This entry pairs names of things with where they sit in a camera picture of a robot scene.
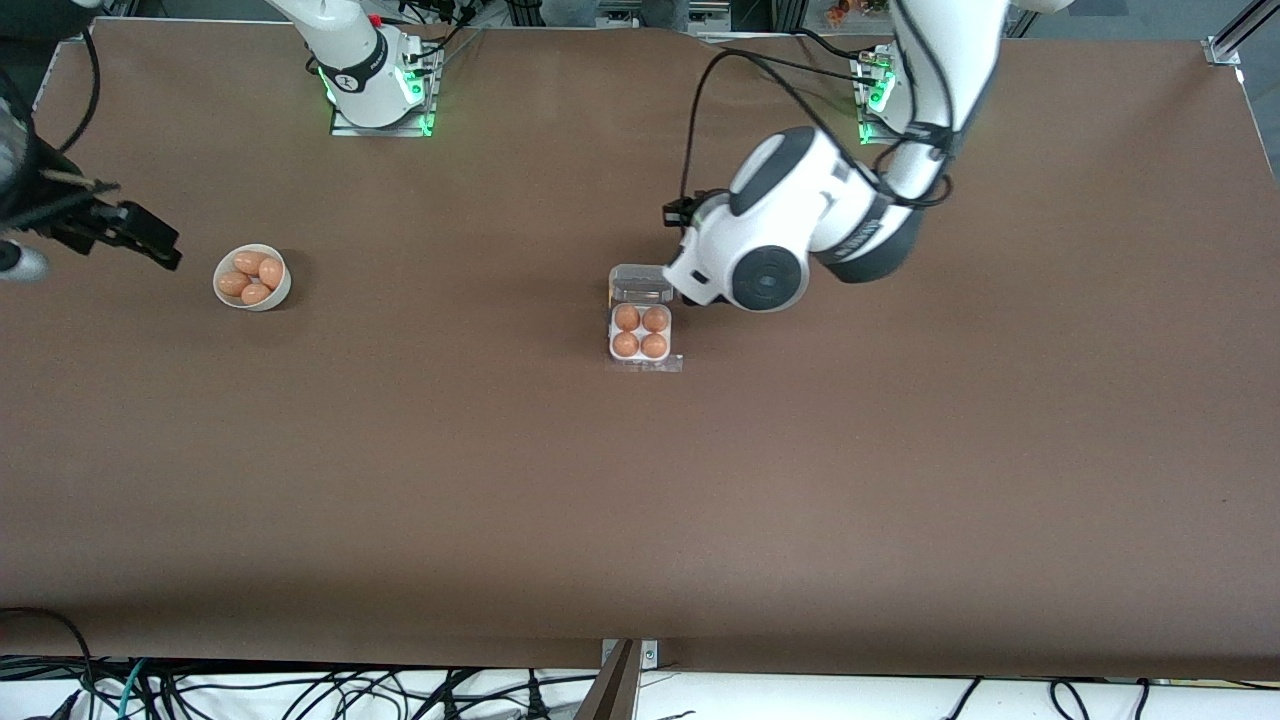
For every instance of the brown egg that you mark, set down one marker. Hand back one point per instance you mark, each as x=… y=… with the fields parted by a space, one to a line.
x=626 y=345
x=655 y=319
x=627 y=318
x=256 y=295
x=249 y=262
x=233 y=283
x=654 y=346
x=271 y=273

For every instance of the white ceramic bowl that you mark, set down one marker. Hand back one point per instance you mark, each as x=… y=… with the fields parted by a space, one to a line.
x=281 y=296

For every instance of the orange background item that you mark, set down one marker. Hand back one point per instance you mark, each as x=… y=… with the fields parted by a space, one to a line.
x=838 y=12

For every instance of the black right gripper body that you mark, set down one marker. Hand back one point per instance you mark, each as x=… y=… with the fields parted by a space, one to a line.
x=72 y=226

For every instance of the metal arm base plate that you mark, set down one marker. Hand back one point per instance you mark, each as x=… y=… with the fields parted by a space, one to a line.
x=868 y=138
x=345 y=128

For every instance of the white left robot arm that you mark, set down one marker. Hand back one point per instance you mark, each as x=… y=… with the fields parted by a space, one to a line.
x=975 y=50

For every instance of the metal table edge bracket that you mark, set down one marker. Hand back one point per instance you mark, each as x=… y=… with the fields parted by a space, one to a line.
x=650 y=655

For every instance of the clear plastic egg box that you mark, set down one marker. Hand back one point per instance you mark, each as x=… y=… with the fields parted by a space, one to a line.
x=635 y=282

